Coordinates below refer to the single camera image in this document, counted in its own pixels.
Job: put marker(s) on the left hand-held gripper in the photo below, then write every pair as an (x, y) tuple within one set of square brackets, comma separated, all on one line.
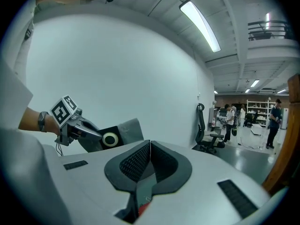
[(62, 114)]

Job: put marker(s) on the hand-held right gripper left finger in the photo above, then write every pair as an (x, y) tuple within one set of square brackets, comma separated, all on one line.
[(93, 184)]

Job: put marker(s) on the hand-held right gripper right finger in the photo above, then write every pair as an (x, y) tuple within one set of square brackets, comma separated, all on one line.
[(199, 196)]

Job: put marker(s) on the grey and black bag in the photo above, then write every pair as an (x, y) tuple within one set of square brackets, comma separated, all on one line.
[(131, 130)]

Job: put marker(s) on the person's left forearm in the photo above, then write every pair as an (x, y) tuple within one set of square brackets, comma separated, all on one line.
[(29, 121)]

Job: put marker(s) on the grey striped wristwatch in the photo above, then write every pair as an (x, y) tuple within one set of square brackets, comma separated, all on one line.
[(43, 122)]

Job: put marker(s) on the black office chair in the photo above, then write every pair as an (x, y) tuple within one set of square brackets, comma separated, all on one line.
[(204, 137)]

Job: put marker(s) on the grey cabinet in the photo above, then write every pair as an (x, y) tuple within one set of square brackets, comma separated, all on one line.
[(213, 116)]

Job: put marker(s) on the person's white shirt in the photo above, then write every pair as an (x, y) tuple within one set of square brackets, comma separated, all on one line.
[(11, 95)]

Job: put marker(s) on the white box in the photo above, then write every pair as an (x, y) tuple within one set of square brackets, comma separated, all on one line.
[(256, 130)]

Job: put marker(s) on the white storage shelf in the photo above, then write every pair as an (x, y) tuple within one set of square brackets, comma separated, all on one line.
[(260, 111)]

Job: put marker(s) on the white cabinet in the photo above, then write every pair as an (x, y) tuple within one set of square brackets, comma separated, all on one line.
[(284, 118)]

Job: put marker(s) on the long ceiling light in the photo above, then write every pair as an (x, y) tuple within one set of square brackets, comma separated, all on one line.
[(200, 24), (255, 83), (267, 21)]

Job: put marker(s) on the black metal railing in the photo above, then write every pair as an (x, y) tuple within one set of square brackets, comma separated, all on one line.
[(269, 30)]

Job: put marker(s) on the brown wooden newel post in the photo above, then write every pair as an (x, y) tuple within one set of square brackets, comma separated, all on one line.
[(288, 130)]

